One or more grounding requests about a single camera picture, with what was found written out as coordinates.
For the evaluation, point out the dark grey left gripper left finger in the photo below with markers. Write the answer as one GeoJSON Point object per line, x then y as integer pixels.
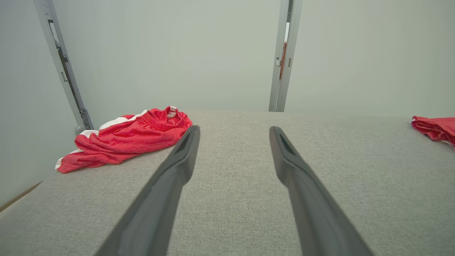
{"type": "Point", "coordinates": [156, 206]}

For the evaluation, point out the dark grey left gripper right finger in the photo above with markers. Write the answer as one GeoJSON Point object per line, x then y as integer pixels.
{"type": "Point", "coordinates": [312, 209]}

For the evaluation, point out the red shorts with white stripes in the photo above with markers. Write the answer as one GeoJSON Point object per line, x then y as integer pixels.
{"type": "Point", "coordinates": [128, 142]}

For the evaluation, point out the red shirt with white sleeves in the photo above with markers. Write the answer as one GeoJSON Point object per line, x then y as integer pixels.
{"type": "Point", "coordinates": [437, 128]}

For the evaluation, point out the grey aluminium partition post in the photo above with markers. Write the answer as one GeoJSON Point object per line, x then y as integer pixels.
{"type": "Point", "coordinates": [279, 89]}
{"type": "Point", "coordinates": [65, 67]}

